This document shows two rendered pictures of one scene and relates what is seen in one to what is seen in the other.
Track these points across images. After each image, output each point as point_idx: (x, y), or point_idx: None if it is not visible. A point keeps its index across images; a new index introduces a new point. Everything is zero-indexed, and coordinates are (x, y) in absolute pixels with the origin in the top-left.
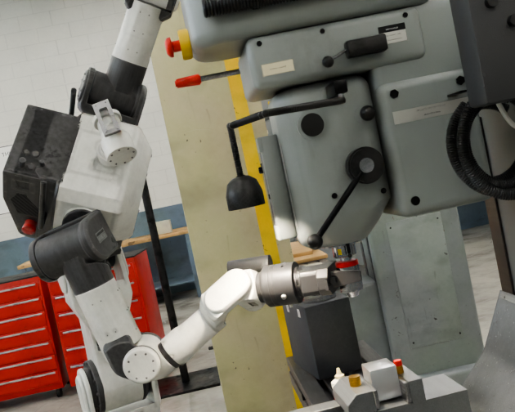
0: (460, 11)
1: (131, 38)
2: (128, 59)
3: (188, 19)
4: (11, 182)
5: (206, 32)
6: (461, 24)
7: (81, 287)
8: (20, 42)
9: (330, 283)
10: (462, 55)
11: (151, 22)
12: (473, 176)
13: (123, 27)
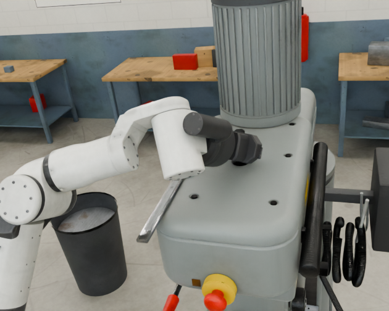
0: None
1: (23, 276)
2: (22, 302)
3: (268, 277)
4: None
5: (291, 285)
6: None
7: None
8: None
9: None
10: (381, 226)
11: (39, 241)
12: (361, 283)
13: (5, 266)
